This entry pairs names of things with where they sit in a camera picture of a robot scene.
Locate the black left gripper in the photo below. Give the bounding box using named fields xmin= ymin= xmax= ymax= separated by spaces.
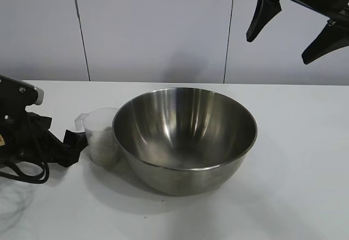
xmin=0 ymin=106 xmax=88 ymax=169

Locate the white uncooked rice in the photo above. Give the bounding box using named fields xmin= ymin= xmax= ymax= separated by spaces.
xmin=91 ymin=125 xmax=118 ymax=167

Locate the clear plastic measuring cup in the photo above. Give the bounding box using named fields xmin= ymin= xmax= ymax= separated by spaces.
xmin=75 ymin=107 xmax=121 ymax=167

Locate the stainless steel mixing bowl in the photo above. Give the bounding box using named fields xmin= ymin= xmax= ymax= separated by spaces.
xmin=112 ymin=87 xmax=258 ymax=197

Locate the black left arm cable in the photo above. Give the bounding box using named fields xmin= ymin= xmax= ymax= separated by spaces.
xmin=0 ymin=139 xmax=50 ymax=185

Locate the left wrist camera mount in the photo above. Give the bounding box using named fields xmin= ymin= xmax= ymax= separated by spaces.
xmin=0 ymin=75 xmax=46 ymax=109

